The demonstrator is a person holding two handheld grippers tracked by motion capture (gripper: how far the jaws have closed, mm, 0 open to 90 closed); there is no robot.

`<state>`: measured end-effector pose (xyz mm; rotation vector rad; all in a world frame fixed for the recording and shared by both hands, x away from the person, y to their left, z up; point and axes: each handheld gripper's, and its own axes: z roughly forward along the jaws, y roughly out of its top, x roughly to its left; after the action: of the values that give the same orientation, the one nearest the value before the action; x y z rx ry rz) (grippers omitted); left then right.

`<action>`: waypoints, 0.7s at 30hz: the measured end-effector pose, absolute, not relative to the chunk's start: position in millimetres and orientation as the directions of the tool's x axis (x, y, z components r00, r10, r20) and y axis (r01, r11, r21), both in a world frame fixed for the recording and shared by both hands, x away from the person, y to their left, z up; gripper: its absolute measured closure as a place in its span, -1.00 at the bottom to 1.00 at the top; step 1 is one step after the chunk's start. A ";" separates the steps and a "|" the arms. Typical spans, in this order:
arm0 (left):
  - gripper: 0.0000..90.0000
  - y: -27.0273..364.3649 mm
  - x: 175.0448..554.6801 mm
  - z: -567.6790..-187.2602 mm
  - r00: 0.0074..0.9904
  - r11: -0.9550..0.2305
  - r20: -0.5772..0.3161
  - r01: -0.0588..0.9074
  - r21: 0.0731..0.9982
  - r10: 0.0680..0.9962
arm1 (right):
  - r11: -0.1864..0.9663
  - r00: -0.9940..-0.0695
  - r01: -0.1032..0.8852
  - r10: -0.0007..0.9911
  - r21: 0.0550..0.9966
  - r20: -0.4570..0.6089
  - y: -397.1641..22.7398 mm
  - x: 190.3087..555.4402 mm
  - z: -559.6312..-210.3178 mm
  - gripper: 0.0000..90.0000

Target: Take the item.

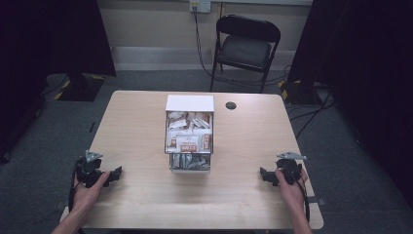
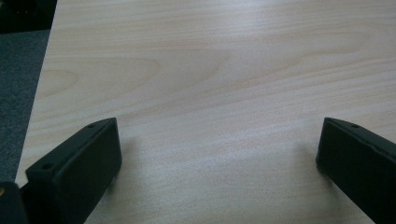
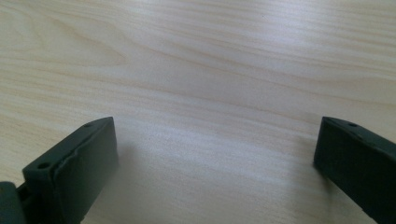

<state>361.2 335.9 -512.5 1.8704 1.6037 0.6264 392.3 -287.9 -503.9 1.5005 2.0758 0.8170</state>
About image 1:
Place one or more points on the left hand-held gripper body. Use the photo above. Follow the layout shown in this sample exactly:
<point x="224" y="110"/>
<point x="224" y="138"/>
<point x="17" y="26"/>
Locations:
<point x="88" y="169"/>

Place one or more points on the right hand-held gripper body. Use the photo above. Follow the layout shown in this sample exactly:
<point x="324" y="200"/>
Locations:
<point x="289" y="167"/>

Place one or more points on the person's right hand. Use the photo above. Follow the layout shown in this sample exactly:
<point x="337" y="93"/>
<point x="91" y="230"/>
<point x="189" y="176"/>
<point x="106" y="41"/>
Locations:
<point x="292" y="191"/>

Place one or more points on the person's left hand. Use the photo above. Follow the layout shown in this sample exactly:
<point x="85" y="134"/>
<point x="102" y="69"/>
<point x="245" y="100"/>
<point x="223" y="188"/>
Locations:
<point x="86" y="195"/>

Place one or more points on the clear drawer with silver packets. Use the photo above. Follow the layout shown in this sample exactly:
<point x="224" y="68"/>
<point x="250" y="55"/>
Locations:
<point x="190" y="162"/>

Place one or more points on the pile of silver packets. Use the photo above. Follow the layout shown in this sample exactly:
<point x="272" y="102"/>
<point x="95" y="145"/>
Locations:
<point x="190" y="161"/>

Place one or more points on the black stand base striped tape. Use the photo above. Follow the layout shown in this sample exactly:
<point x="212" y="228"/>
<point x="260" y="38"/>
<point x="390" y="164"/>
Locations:
<point x="81" y="87"/>
<point x="298" y="92"/>

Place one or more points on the clear drawer with brown packets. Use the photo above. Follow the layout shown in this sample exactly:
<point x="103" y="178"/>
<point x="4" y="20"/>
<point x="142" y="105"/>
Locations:
<point x="189" y="135"/>

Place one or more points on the pile of brown white packets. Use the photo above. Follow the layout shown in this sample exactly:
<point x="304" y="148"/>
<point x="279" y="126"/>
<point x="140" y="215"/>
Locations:
<point x="190" y="131"/>

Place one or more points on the white box of snack packets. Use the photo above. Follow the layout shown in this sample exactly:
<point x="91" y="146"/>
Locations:
<point x="190" y="103"/>

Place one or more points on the black folding chair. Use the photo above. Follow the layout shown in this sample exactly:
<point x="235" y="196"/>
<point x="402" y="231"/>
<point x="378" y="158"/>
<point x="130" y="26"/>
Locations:
<point x="244" y="48"/>

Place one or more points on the dark curtain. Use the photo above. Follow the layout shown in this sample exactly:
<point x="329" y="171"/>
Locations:
<point x="45" y="42"/>
<point x="367" y="65"/>

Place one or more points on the grey table side bracket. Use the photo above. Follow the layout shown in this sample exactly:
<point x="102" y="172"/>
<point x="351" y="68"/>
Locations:
<point x="317" y="201"/>

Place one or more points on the white wall socket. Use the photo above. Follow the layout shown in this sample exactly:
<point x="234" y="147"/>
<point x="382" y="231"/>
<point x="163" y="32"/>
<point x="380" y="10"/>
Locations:
<point x="200" y="5"/>

